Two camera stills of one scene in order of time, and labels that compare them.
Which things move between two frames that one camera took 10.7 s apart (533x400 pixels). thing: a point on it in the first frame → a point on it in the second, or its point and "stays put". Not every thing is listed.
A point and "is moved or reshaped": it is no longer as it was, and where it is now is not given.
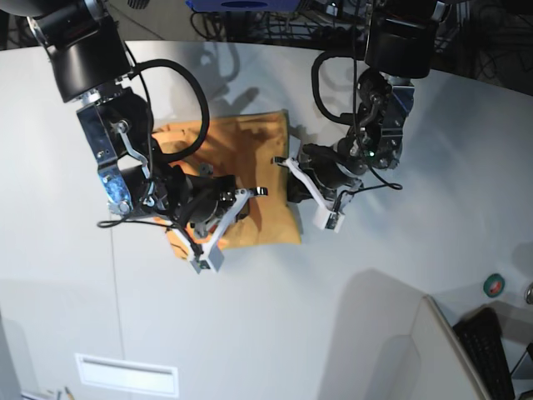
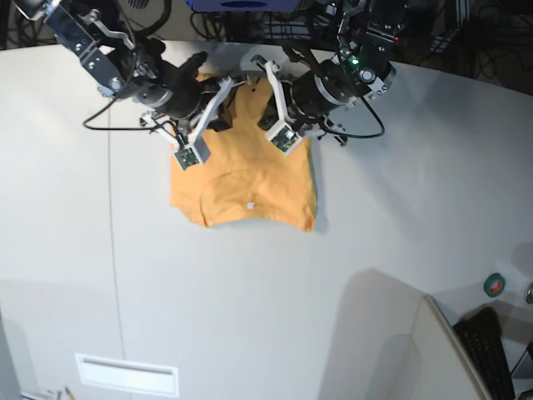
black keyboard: [480, 332] stays put
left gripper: [196, 200] → [180, 97]
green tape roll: [494, 285] stays put
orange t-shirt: [253, 147] is moved or reshaped
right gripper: [335, 166] → [316, 93]
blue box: [244, 5] stays put
